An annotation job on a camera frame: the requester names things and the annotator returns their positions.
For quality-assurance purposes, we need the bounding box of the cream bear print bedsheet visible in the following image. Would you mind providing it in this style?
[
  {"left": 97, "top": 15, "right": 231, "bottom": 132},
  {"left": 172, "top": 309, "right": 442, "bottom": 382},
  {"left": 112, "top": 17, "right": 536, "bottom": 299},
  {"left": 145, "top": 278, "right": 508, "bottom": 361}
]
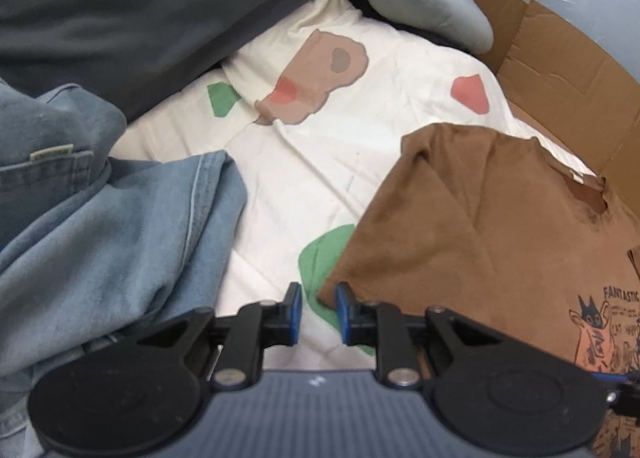
[{"left": 113, "top": 0, "right": 596, "bottom": 371}]

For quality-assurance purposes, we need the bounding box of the dark grey pillow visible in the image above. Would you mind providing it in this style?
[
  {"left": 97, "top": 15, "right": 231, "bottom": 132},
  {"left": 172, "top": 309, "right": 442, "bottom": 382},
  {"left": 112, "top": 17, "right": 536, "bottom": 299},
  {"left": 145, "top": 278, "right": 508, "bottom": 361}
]
[{"left": 1, "top": 0, "right": 311, "bottom": 121}]

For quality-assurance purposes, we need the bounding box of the grey denim garment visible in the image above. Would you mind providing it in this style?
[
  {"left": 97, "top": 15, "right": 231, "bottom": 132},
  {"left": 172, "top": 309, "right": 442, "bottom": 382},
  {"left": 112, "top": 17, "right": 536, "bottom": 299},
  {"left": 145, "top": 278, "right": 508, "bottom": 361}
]
[{"left": 1, "top": 85, "right": 247, "bottom": 457}]

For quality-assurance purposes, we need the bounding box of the brown cardboard sheet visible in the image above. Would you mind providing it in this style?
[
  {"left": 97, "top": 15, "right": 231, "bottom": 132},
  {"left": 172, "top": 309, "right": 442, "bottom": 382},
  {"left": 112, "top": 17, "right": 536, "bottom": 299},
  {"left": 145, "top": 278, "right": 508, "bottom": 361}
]
[{"left": 474, "top": 0, "right": 639, "bottom": 211}]

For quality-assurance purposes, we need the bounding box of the brown printed t-shirt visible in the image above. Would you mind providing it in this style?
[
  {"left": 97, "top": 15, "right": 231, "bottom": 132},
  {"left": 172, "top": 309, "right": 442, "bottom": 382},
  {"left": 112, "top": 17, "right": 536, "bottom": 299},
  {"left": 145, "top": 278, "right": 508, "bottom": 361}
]
[{"left": 316, "top": 122, "right": 640, "bottom": 458}]

